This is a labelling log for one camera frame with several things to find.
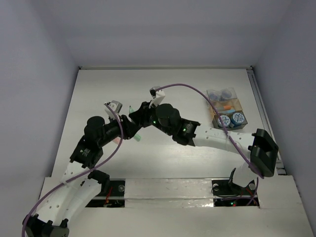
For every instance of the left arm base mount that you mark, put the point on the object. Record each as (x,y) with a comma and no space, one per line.
(113,197)

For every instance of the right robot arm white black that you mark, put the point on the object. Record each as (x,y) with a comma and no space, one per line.
(258,149)

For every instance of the three-compartment desk organizer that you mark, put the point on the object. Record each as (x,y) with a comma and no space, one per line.
(234,103)

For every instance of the blue patterned tape roll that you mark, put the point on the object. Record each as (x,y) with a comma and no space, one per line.
(237,119)

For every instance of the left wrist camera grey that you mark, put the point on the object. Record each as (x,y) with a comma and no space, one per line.
(116,106)

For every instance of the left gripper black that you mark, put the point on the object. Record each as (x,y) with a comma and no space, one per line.
(129,128)

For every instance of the blue highlighter marker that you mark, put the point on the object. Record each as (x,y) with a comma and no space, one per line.
(228,112)

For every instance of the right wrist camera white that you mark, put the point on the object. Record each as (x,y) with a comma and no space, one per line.
(157,96)

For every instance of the green marker cap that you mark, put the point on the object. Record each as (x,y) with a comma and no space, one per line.
(137,137)

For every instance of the pink highlighter marker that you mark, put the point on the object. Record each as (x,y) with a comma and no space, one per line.
(117,140)

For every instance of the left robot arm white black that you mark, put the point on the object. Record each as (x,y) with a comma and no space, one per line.
(82,180)

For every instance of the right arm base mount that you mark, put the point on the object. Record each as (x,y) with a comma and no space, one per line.
(228,194)

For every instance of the clear jar purple lid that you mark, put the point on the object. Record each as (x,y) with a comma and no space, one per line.
(222,95)

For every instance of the red-orange highlighter marker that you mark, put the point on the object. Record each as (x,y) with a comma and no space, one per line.
(223,108)

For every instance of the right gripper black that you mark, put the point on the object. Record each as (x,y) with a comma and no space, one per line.
(140,116)

